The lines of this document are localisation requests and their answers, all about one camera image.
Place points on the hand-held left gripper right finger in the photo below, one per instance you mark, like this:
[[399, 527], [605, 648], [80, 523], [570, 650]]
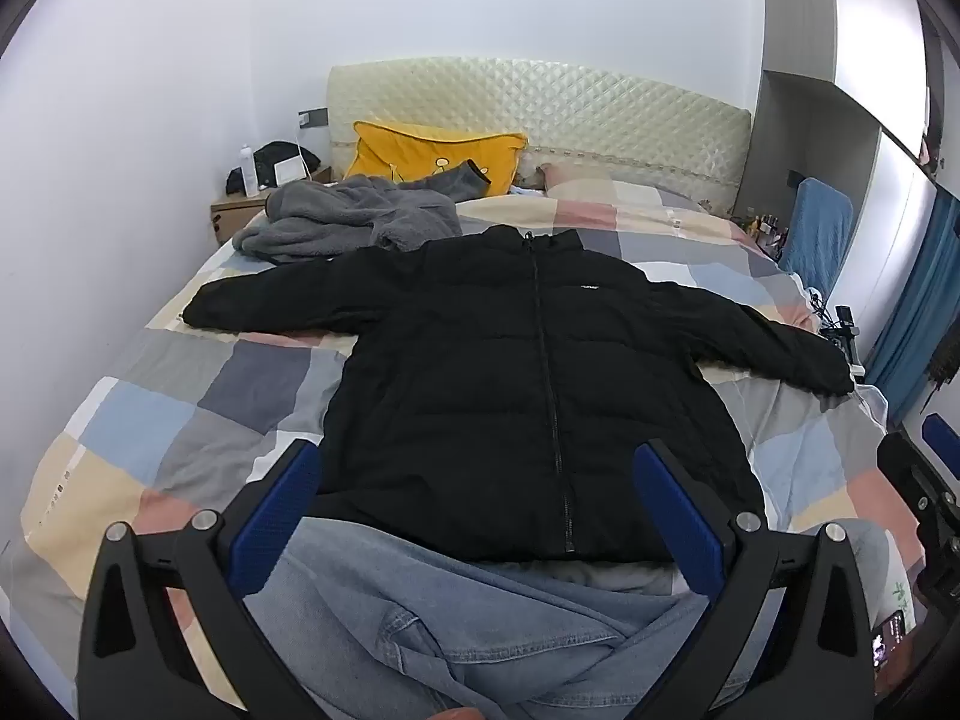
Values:
[[679, 517]]

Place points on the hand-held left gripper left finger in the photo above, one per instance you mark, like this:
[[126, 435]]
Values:
[[274, 517]]

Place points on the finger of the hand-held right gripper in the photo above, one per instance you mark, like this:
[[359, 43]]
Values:
[[943, 435]]

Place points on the black puffer jacket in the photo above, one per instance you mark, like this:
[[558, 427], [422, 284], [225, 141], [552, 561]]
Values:
[[487, 360]]

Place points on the smartphone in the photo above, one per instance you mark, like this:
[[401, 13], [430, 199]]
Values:
[[890, 637]]

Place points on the pastel checkered bed quilt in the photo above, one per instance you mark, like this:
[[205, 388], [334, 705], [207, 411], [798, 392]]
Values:
[[187, 420]]

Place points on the blue curtain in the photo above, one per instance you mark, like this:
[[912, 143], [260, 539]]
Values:
[[915, 300]]

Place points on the black tripod device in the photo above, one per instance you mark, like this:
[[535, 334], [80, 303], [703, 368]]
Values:
[[844, 326]]

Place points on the light blue denim jeans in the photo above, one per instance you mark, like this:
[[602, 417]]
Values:
[[450, 615]]

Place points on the blue towel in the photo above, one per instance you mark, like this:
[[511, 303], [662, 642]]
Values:
[[817, 232]]

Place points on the cluster of small bottles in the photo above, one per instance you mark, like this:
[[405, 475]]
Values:
[[763, 229]]

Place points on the wooden nightstand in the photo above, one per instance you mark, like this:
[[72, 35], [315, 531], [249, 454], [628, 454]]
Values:
[[232, 214]]

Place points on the grey fleece garment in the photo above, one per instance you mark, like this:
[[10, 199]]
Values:
[[337, 214]]

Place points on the white plastic bottle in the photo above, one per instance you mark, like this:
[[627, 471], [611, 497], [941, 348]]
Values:
[[247, 172]]

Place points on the white card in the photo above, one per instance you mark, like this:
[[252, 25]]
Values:
[[289, 171]]

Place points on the pink checkered pillow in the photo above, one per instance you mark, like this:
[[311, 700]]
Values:
[[577, 176]]

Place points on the black bag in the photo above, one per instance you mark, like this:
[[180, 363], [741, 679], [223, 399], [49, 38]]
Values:
[[277, 151]]

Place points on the yellow pillow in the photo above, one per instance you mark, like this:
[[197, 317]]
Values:
[[405, 150]]

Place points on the cream quilted headboard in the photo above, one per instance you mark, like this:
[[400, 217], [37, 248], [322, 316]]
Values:
[[600, 112]]

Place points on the grey wall socket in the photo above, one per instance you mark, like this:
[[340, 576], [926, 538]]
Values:
[[313, 118]]

